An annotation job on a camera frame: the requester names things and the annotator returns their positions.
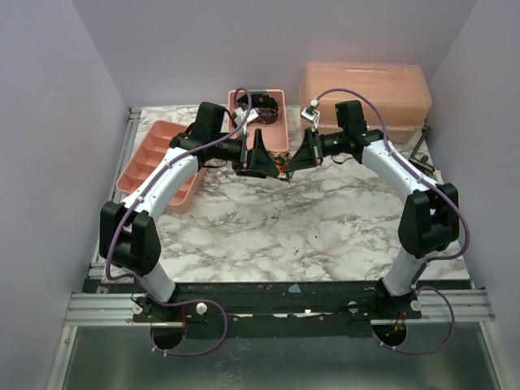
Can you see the white plastic fixture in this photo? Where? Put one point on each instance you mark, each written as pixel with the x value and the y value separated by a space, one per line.
pixel 438 176

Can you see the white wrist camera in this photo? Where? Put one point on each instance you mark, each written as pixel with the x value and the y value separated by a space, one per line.
pixel 312 114
pixel 243 117

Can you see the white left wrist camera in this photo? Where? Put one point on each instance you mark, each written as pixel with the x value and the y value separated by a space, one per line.
pixel 243 117

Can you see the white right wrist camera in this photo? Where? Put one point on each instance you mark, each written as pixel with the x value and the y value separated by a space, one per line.
pixel 312 114

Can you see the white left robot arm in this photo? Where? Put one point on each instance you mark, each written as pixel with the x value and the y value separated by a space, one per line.
pixel 128 236

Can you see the colourful faces patterned tie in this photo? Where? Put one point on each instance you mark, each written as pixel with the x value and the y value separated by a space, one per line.
pixel 281 159

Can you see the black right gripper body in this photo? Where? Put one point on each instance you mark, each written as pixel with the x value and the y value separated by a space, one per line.
pixel 318 147

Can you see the pink plastic basket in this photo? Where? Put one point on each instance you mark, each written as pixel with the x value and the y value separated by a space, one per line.
pixel 275 136

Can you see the large pink storage box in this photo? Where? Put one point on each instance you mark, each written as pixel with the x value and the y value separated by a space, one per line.
pixel 398 91

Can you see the dark floral tie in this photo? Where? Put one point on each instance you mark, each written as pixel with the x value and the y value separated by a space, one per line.
pixel 263 105

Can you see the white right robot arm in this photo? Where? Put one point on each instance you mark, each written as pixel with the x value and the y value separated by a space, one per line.
pixel 429 222

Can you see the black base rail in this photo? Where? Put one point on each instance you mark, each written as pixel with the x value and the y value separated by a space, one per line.
pixel 271 310

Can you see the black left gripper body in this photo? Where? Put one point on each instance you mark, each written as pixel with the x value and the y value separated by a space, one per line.
pixel 236 152

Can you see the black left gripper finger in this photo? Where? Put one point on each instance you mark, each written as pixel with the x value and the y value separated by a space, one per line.
pixel 259 151
pixel 258 163

